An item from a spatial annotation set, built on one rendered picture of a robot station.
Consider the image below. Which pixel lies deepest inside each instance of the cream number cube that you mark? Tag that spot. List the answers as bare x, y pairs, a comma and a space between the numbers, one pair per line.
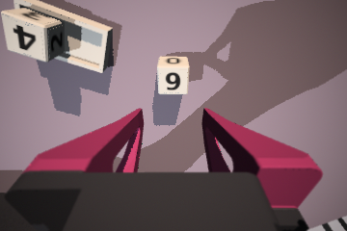
34, 34
173, 75

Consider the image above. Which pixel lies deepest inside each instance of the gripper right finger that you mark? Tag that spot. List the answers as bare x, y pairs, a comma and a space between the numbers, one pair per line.
286, 174

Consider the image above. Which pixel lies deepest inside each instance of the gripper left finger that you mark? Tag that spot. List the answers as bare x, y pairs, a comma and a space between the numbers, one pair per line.
97, 150

